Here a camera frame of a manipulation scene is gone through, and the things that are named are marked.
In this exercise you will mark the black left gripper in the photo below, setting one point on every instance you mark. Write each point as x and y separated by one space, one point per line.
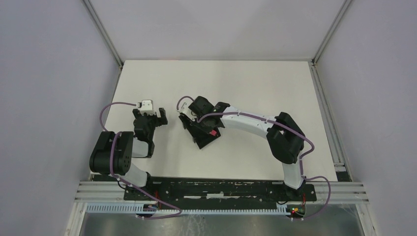
159 121

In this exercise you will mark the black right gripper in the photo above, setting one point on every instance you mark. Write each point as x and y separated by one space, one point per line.
194 121

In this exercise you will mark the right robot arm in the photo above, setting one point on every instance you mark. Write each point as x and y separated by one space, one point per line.
286 140

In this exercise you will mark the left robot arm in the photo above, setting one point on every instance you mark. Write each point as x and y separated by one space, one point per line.
113 153

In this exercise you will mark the black plastic bin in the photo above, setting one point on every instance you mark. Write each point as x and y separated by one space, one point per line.
198 136

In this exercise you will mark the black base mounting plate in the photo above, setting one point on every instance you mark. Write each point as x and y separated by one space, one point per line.
226 194

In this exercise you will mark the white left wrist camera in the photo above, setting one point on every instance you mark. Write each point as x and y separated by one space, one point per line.
145 107

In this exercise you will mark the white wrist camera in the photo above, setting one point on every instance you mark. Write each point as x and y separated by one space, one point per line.
145 107
185 110

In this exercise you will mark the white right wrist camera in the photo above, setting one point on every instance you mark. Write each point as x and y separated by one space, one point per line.
185 110

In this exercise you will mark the white slotted cable duct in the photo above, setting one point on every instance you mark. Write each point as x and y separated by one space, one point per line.
141 208

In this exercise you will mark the aluminium front rail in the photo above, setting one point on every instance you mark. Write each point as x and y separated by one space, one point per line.
110 192

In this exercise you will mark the aluminium rail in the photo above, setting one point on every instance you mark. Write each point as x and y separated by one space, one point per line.
338 155
110 192

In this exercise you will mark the aluminium left corner post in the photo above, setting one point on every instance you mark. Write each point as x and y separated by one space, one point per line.
103 32

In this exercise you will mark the aluminium corner post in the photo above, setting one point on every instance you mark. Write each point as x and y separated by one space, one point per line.
330 32
103 32

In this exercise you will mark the aluminium right side rail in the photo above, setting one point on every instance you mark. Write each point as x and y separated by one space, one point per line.
338 155

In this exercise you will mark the aluminium right corner post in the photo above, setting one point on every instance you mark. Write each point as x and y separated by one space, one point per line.
330 32

